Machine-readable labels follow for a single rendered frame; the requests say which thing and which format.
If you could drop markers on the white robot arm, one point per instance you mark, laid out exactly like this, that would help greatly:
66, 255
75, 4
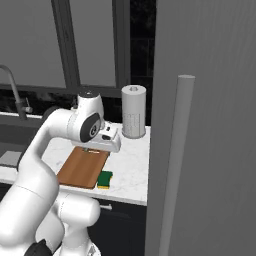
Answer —
36, 186

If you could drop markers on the grey sink tap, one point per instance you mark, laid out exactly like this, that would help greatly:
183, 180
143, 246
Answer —
15, 96

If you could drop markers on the green and yellow sponge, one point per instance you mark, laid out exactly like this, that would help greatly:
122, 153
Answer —
105, 180

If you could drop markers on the grey sink basin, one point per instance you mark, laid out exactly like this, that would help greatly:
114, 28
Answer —
13, 146

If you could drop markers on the grey fridge door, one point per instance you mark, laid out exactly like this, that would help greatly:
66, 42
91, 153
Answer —
206, 128

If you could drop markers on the white paper towel roll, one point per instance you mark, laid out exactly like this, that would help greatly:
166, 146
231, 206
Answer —
133, 111

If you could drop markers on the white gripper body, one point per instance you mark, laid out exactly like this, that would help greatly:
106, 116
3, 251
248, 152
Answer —
103, 143

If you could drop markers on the brown wooden cutting board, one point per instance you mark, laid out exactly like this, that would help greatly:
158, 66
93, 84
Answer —
83, 168

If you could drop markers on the dark framed window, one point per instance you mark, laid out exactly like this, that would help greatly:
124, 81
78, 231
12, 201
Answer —
76, 46

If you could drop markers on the dark cupboard drawer front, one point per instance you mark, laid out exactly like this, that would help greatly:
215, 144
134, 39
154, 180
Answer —
116, 230

